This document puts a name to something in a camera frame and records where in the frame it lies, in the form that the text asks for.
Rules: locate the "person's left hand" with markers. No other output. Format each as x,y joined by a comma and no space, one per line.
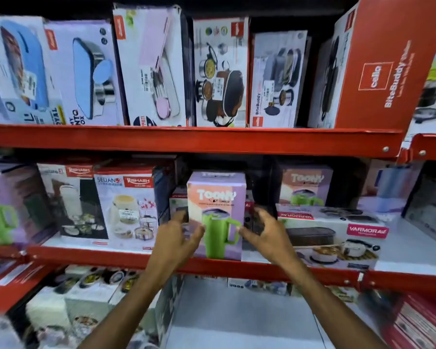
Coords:
170,247

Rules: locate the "person's right hand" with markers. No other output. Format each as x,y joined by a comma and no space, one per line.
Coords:
274,243

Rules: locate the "white box casserole set print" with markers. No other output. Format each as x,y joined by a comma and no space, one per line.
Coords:
130,210

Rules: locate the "white box black lunchbox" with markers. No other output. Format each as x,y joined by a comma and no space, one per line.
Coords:
330,236

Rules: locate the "purple box green tumbler print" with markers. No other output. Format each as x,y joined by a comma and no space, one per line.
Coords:
11,203
307,181
218,192

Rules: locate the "white boxes with bowl prints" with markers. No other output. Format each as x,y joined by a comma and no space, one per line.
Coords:
83,301

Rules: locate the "red metal shelf rack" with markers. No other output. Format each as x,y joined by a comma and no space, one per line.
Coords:
430,147
203,141

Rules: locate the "pink box blue tumbler print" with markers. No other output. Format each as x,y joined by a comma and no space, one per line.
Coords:
396,185

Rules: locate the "white box brown jug print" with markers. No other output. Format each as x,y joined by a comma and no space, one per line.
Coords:
430,210

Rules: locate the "red box white label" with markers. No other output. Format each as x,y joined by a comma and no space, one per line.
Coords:
14,283

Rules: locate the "dark red box container print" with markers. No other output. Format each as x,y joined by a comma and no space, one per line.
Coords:
418,319

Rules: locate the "grey box lunch container set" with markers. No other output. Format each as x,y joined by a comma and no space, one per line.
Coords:
276,79

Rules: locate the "white box brown lunch carrier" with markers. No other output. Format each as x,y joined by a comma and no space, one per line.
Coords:
221,72

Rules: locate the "dark narrow box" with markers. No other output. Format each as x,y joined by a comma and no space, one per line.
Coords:
188,69

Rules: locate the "white box pink lunchbox print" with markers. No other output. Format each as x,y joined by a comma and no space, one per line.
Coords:
149,69

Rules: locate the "lavender box blue oval lunchbox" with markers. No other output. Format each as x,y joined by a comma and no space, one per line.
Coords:
83,76

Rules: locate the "large red box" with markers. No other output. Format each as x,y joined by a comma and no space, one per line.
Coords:
381,69

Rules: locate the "white box grey green lunchset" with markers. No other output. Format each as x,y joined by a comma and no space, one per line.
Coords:
434,98

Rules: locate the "white box blue rectangular lunchbox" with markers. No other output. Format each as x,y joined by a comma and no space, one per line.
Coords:
18,69

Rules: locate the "person's left forearm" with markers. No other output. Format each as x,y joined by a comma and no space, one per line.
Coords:
127,312

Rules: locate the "person's right forearm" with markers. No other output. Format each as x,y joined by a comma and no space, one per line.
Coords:
334,312

